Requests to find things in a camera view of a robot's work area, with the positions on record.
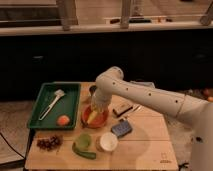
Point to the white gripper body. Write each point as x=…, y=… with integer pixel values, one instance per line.
x=100, y=101

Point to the yellow banana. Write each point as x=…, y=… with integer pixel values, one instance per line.
x=92, y=116

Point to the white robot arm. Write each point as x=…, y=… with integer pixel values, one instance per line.
x=195, y=112

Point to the red bowl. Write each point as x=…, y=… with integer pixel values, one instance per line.
x=98, y=122

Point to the dark bowl with blue cloth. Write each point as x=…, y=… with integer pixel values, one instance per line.
x=148, y=84

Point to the metal cup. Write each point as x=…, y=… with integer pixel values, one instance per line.
x=92, y=90

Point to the green plastic tray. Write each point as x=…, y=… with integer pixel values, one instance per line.
x=66, y=105

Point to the blue sponge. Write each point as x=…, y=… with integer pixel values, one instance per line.
x=121, y=129

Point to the metal spoon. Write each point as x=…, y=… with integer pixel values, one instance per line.
x=128, y=114

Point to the orange fruit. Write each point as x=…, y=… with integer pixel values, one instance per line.
x=63, y=120

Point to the green cup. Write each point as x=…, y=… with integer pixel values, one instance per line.
x=83, y=142

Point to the white dish brush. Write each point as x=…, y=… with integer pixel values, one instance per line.
x=58, y=95

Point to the green cucumber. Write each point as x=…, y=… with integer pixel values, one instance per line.
x=87, y=155

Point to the purple grapes bunch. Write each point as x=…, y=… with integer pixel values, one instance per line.
x=50, y=143

